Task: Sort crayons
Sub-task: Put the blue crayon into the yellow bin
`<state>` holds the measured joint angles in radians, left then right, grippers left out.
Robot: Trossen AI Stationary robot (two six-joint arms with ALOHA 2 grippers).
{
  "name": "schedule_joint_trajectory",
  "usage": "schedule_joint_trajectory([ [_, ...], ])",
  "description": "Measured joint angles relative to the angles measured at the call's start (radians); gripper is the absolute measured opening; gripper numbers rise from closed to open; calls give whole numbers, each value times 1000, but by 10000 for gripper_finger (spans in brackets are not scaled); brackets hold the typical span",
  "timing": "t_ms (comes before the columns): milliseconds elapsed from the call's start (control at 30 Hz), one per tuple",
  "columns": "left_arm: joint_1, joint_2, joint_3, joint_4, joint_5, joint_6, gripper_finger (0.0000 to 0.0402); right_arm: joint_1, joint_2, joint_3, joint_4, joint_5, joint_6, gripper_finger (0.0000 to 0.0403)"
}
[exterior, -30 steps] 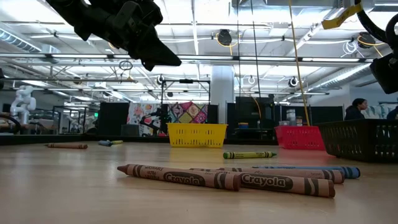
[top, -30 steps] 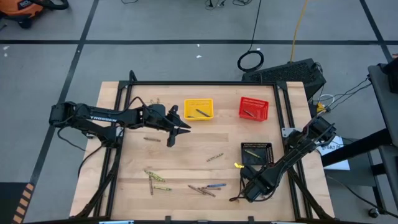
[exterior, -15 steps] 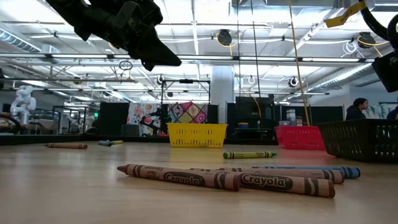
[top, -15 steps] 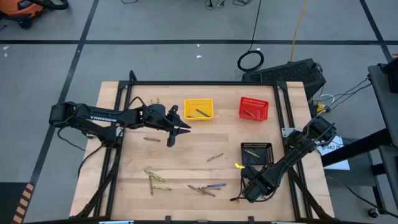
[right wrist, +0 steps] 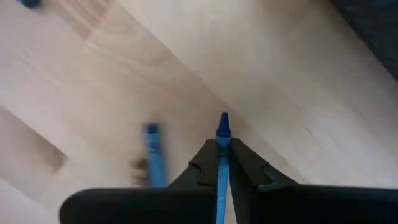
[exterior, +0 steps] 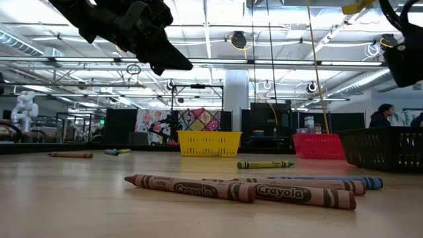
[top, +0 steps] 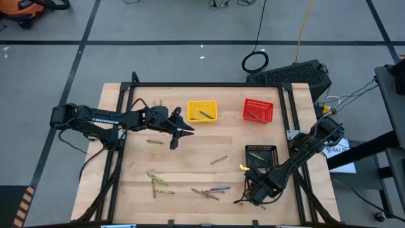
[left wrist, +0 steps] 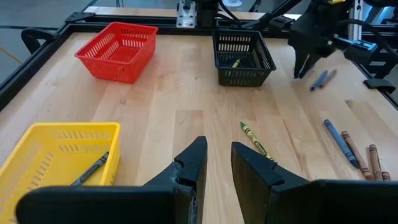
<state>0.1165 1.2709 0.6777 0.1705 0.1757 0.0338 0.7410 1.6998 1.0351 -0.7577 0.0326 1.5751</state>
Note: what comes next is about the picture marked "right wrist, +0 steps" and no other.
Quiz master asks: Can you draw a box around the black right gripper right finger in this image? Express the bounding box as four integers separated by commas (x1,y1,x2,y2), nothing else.
229,138,398,224

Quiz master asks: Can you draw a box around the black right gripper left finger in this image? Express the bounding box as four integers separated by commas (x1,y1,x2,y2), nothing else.
60,139,220,224

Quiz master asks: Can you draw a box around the brown Crayola crayon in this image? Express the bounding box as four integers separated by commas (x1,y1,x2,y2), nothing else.
129,157,150,187

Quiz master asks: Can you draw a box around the blue Crayola crayon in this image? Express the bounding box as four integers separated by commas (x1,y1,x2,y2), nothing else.
215,111,233,224
141,121,169,189
17,0,43,9

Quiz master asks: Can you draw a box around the black plastic basket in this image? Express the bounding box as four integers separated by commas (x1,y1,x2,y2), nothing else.
331,0,398,82

